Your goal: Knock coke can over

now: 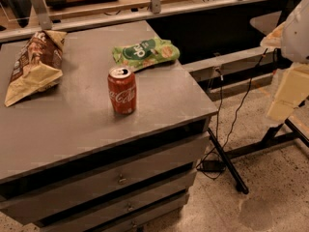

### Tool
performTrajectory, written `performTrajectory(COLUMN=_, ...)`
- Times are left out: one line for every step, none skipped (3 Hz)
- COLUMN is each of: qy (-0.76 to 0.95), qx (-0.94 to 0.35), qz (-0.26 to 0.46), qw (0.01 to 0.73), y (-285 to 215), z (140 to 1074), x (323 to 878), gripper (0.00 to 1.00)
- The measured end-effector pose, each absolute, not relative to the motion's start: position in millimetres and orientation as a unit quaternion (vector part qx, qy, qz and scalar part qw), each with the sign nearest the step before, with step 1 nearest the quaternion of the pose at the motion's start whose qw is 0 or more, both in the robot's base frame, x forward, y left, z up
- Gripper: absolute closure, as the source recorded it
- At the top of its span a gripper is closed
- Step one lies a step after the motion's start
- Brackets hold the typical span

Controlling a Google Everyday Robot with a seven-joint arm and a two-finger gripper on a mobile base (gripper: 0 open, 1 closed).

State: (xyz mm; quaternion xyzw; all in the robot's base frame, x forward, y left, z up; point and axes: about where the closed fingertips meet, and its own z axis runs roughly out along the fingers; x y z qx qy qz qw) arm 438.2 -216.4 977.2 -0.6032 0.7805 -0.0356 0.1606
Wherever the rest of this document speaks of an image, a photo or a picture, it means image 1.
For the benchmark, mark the black power adapter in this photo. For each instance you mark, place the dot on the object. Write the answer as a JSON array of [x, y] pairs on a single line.
[[213, 166]]

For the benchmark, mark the brown yellow chip bag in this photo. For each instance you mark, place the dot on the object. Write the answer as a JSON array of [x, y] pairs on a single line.
[[37, 66]]

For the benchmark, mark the black metal table leg frame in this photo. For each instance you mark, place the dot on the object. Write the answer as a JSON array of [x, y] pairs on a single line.
[[283, 133]]

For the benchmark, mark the grey drawer cabinet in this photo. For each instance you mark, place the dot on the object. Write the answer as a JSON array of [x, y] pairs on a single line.
[[69, 163]]

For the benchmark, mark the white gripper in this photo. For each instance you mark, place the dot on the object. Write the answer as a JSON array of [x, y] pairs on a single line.
[[297, 36]]

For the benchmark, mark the green chip bag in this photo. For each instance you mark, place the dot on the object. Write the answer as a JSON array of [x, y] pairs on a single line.
[[145, 54]]

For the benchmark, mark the grey metal railing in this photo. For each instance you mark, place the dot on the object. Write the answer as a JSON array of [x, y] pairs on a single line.
[[101, 14]]

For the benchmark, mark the red coke can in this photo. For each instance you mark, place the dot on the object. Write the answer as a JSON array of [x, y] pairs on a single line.
[[122, 90]]

